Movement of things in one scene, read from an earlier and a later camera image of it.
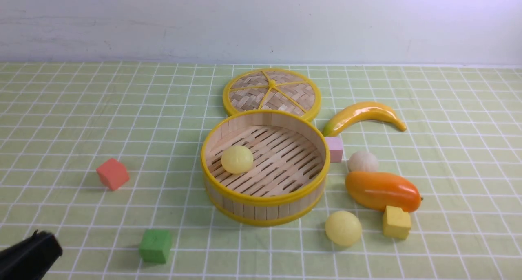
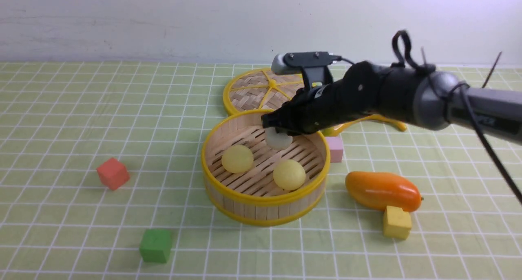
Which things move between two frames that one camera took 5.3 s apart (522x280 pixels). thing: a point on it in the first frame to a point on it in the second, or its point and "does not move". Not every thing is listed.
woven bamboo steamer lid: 275,89 does not move
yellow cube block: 396,223 does not move
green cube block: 155,245 does not move
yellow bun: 237,159 does not move
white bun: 363,161 to 275,141
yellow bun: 343,228 to 288,174
